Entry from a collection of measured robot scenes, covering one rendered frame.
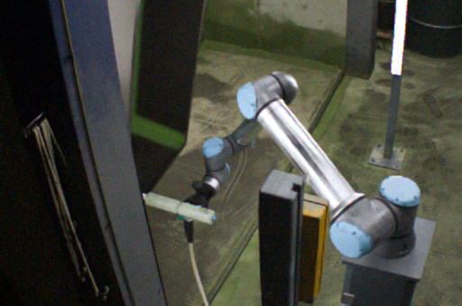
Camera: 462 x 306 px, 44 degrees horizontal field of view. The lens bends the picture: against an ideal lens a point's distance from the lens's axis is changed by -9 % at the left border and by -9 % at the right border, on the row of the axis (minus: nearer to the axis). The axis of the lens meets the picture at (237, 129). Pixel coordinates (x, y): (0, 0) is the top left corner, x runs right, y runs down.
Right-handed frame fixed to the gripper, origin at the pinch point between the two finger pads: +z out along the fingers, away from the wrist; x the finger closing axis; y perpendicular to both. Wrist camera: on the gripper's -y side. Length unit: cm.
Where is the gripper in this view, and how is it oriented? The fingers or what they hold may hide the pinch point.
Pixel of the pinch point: (186, 216)
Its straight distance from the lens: 256.4
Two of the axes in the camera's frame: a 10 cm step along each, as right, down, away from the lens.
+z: -3.7, 5.5, -7.5
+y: 0.0, 8.1, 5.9
